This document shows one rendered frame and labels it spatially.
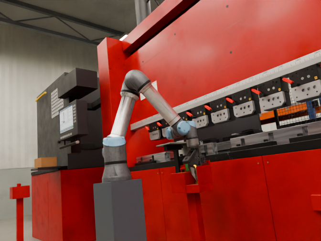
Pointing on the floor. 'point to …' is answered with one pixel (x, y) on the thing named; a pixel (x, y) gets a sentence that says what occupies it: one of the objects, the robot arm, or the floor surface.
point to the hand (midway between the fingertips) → (197, 179)
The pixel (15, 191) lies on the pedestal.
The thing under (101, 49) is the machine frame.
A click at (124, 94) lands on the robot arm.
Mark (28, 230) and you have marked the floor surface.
